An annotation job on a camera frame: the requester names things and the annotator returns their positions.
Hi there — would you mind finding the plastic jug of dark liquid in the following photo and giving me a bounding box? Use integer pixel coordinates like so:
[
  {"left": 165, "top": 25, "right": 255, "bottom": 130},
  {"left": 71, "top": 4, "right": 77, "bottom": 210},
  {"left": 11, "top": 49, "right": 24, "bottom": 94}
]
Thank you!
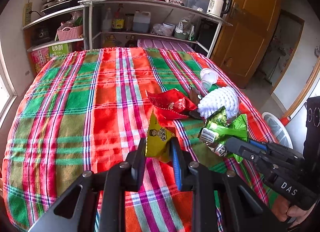
[{"left": 132, "top": 10, "right": 151, "bottom": 33}]

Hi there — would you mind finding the silver refrigerator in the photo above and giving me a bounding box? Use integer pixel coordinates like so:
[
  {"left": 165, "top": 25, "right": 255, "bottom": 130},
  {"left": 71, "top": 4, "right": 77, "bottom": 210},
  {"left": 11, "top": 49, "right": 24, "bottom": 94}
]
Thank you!
[{"left": 285, "top": 89, "right": 320, "bottom": 147}]

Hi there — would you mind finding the brown snack wrapper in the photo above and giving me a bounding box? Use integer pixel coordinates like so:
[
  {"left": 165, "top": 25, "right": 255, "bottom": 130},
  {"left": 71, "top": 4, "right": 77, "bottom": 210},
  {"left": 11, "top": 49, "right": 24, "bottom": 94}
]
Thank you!
[{"left": 189, "top": 85, "right": 201, "bottom": 106}]

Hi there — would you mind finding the dark glass bottle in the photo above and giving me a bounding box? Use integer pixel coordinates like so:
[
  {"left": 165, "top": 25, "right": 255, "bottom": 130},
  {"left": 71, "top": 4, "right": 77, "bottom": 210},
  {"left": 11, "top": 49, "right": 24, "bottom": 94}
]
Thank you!
[{"left": 125, "top": 35, "right": 138, "bottom": 48}]

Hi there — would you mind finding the crumpled clear plastic bag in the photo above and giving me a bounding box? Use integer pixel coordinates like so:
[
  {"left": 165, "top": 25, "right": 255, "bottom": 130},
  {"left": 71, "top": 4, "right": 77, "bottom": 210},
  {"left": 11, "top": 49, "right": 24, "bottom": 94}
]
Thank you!
[{"left": 151, "top": 23, "right": 165, "bottom": 36}]

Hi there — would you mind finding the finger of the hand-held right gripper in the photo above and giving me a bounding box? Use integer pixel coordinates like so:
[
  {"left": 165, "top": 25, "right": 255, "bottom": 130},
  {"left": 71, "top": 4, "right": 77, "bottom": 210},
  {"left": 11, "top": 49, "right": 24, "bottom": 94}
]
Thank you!
[
  {"left": 226, "top": 137, "right": 304, "bottom": 172},
  {"left": 250, "top": 140, "right": 304, "bottom": 165}
]

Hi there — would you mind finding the wall power strip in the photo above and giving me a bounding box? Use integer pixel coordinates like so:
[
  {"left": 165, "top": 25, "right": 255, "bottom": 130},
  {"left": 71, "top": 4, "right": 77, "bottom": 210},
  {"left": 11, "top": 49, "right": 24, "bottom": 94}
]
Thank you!
[{"left": 23, "top": 2, "right": 33, "bottom": 26}]

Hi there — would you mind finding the white foam fruit net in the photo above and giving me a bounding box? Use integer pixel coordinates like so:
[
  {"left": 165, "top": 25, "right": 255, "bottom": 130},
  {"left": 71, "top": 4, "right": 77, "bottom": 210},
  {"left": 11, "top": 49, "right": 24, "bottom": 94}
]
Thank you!
[{"left": 197, "top": 86, "right": 239, "bottom": 120}]

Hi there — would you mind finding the wooden door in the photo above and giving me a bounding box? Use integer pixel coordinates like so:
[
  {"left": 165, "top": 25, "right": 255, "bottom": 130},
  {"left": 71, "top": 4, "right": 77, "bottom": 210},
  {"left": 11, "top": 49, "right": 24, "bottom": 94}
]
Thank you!
[{"left": 210, "top": 0, "right": 283, "bottom": 88}]

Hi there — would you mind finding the white electric kettle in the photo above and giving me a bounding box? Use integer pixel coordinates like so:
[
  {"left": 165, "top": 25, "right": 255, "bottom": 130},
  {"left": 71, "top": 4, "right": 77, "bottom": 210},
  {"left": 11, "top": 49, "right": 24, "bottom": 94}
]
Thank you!
[{"left": 206, "top": 0, "right": 233, "bottom": 18}]

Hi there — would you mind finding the green bowl with bags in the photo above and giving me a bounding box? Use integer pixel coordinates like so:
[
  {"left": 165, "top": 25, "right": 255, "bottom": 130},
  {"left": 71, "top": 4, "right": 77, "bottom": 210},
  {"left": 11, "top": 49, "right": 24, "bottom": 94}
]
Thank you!
[{"left": 174, "top": 18, "right": 195, "bottom": 41}]

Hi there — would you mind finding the narrow metal shelf rack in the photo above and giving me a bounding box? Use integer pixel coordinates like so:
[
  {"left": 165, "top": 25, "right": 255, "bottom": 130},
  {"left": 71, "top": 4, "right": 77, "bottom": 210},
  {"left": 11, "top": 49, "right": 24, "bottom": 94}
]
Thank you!
[{"left": 22, "top": 4, "right": 90, "bottom": 52}]

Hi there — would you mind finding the green gold wrapper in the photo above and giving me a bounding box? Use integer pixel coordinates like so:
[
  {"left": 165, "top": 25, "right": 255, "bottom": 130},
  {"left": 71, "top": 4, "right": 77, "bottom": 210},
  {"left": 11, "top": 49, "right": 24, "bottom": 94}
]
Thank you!
[{"left": 205, "top": 107, "right": 228, "bottom": 128}]

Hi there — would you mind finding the clear plastic bottle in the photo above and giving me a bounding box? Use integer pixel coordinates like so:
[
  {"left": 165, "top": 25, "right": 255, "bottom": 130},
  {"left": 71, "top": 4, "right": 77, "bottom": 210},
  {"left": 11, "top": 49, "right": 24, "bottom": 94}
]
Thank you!
[{"left": 102, "top": 8, "right": 112, "bottom": 32}]

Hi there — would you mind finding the yellow cooking oil bottle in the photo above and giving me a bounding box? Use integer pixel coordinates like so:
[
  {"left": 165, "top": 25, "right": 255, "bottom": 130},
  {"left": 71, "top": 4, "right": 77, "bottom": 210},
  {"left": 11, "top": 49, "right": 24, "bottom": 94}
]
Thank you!
[{"left": 104, "top": 34, "right": 118, "bottom": 48}]

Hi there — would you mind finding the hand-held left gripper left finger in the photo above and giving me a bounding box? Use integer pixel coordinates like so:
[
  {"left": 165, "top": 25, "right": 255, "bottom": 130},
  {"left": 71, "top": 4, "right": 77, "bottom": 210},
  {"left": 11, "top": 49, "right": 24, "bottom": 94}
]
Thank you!
[{"left": 28, "top": 137, "right": 148, "bottom": 232}]

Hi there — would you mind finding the bright green snack wrapper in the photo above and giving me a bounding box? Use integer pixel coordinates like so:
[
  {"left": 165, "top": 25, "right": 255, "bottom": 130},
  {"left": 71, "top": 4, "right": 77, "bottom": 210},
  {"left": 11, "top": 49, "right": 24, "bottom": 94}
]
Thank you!
[{"left": 199, "top": 114, "right": 249, "bottom": 163}]

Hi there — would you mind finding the pink plastic basket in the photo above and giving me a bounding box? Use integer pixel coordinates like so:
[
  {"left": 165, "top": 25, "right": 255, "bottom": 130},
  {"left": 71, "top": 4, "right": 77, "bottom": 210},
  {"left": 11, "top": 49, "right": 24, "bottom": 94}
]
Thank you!
[{"left": 55, "top": 25, "right": 83, "bottom": 41}]

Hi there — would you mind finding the white window frame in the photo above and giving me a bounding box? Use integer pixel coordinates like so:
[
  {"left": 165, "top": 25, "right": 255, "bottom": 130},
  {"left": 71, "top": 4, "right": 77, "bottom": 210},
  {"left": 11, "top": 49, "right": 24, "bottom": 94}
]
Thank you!
[{"left": 0, "top": 42, "right": 17, "bottom": 127}]

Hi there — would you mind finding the black induction cooker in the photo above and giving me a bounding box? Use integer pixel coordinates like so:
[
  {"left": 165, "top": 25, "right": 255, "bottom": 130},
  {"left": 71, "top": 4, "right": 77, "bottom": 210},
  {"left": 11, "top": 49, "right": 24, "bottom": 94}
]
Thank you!
[{"left": 41, "top": 0, "right": 88, "bottom": 14}]

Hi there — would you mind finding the green carton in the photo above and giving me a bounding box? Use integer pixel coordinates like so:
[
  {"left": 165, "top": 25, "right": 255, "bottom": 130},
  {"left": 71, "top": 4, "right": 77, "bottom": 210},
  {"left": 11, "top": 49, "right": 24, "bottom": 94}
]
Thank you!
[{"left": 49, "top": 43, "right": 69, "bottom": 58}]

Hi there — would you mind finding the wide metal shelf rack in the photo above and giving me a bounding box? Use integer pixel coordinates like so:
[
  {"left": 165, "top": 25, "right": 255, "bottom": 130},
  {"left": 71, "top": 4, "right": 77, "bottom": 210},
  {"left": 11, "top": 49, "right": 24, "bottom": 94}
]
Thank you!
[{"left": 79, "top": 0, "right": 233, "bottom": 58}]

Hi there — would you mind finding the white plastic tub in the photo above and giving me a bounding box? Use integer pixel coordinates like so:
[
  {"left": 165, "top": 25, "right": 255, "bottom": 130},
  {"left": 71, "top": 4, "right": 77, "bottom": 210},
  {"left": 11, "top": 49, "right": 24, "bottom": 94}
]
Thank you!
[{"left": 162, "top": 23, "right": 175, "bottom": 36}]

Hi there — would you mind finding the yellow label bottle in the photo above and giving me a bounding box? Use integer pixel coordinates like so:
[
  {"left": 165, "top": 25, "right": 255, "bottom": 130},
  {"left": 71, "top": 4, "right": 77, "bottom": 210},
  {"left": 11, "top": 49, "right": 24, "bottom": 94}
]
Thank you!
[{"left": 112, "top": 7, "right": 125, "bottom": 31}]

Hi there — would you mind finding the brown glass jar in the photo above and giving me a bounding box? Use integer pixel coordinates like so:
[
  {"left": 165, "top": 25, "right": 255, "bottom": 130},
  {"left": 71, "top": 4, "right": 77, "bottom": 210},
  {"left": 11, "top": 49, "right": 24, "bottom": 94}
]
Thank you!
[{"left": 124, "top": 14, "right": 134, "bottom": 31}]

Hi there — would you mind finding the white trash bin with liner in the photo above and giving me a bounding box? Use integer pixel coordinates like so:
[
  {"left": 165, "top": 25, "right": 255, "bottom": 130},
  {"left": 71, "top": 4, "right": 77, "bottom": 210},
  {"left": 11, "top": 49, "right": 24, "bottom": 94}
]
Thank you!
[{"left": 261, "top": 112, "right": 293, "bottom": 148}]

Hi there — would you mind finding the clear container with dark lid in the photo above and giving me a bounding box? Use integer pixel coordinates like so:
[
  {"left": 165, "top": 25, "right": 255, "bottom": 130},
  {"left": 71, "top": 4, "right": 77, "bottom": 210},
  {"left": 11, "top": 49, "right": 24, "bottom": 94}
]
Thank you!
[{"left": 181, "top": 0, "right": 210, "bottom": 12}]

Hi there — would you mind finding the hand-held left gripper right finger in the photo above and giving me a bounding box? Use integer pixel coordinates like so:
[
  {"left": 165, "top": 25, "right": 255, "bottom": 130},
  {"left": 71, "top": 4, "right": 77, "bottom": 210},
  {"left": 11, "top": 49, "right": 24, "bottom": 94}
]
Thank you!
[{"left": 170, "top": 137, "right": 288, "bottom": 232}]

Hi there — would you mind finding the plaid tablecloth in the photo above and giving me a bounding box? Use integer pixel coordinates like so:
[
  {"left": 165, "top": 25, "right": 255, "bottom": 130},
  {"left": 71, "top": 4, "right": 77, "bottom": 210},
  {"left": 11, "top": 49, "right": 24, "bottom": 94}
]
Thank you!
[{"left": 1, "top": 47, "right": 279, "bottom": 232}]

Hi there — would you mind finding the pink carton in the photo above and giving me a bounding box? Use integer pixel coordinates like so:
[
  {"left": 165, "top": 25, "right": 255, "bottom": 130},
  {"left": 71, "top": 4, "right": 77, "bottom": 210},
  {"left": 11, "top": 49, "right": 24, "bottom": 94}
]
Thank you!
[{"left": 31, "top": 48, "right": 52, "bottom": 73}]

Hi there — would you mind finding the red snack wrapper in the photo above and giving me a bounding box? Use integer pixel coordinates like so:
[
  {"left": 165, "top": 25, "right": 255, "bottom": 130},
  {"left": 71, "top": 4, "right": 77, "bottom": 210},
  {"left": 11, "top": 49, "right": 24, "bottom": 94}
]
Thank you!
[{"left": 146, "top": 89, "right": 198, "bottom": 120}]

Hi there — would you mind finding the wooden trim strip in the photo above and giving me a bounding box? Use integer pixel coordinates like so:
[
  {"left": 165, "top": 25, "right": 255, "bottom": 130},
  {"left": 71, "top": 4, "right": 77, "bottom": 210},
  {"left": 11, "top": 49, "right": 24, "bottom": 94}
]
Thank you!
[{"left": 282, "top": 58, "right": 320, "bottom": 120}]

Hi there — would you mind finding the person's right hand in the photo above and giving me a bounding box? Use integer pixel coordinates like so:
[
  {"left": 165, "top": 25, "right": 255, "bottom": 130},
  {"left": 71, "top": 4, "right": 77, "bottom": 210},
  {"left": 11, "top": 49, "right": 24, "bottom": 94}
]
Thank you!
[{"left": 272, "top": 201, "right": 310, "bottom": 224}]

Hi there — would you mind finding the yellow snack wrapper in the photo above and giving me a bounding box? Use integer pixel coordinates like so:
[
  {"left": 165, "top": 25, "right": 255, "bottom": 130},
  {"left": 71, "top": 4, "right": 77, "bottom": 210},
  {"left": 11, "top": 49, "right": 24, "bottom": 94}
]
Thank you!
[{"left": 145, "top": 112, "right": 175, "bottom": 163}]

